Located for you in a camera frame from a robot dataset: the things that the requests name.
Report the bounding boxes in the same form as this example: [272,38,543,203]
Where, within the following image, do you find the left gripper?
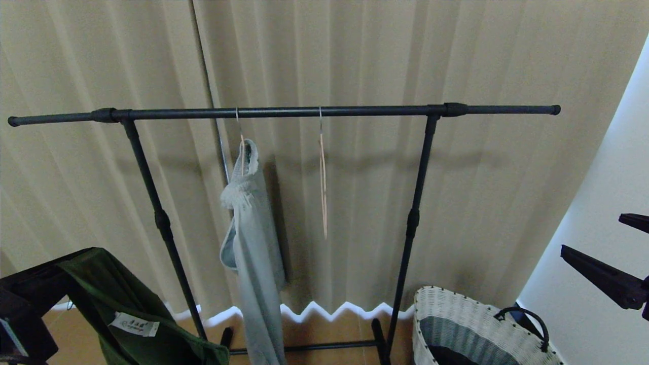
[0,271,69,363]

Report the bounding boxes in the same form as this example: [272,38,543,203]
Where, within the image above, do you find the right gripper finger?
[560,245,649,311]
[619,213,649,235]

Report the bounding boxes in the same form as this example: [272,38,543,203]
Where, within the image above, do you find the green garment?
[57,247,231,365]

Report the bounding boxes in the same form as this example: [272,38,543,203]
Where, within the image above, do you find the pale grey shorts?
[219,138,287,365]

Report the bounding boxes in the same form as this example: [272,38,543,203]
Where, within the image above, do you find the pink clothes hanger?
[318,105,329,240]
[235,106,247,178]

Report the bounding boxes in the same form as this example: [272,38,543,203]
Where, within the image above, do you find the white laundry basket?
[412,285,564,365]

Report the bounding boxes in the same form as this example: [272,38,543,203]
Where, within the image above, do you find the black clothes rack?
[8,103,561,365]

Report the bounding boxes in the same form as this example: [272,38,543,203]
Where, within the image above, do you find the beige curtain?
[0,0,649,325]

